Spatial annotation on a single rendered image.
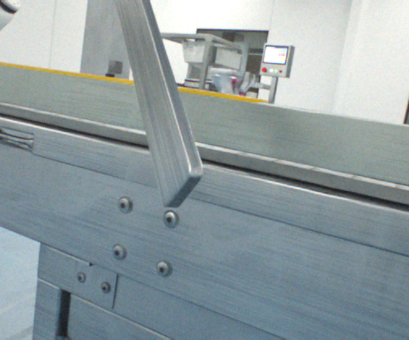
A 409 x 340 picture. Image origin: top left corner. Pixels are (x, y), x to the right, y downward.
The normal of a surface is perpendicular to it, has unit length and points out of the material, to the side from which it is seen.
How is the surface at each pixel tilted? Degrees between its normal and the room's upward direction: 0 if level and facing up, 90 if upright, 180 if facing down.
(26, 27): 90
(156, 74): 87
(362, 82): 90
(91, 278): 90
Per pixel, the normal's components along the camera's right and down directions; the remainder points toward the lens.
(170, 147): -0.85, -0.11
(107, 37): -0.45, 0.07
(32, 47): 0.78, 0.22
